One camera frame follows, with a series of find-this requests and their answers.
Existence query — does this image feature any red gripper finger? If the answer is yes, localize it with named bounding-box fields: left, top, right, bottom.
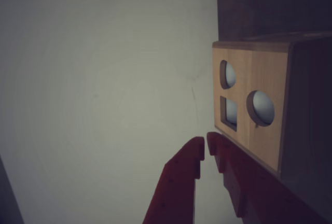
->
left=142, top=136, right=206, bottom=224
left=206, top=132, right=332, bottom=224

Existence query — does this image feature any wooden shape sorter box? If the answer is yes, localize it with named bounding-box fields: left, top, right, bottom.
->
left=212, top=31, right=332, bottom=201

